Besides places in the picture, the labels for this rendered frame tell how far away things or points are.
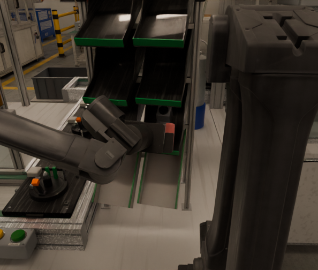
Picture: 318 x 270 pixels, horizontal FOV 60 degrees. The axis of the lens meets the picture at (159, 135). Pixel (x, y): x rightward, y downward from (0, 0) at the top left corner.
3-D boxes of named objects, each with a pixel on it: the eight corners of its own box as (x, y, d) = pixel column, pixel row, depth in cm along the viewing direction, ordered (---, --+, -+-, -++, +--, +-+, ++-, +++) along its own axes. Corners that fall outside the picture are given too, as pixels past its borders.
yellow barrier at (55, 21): (64, 57, 727) (56, 9, 673) (57, 57, 728) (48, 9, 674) (97, 37, 1026) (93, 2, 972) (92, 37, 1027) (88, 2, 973)
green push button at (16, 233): (22, 244, 84) (21, 239, 83) (9, 243, 84) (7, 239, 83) (28, 233, 87) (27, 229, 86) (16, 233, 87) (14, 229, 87)
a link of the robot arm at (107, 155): (102, 184, 53) (105, 172, 46) (60, 144, 54) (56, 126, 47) (142, 144, 59) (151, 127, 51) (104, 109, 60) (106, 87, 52)
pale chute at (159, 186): (177, 209, 92) (176, 209, 88) (139, 203, 94) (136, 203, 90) (187, 130, 100) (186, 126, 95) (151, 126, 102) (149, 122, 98)
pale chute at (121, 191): (133, 208, 92) (129, 208, 88) (96, 202, 95) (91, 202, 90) (145, 129, 100) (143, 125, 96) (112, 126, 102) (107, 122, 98)
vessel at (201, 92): (205, 107, 164) (211, 41, 146) (182, 106, 164) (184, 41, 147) (203, 98, 176) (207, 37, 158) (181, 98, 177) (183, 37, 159)
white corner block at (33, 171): (39, 180, 111) (37, 172, 109) (28, 180, 112) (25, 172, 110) (43, 174, 116) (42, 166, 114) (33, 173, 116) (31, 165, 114)
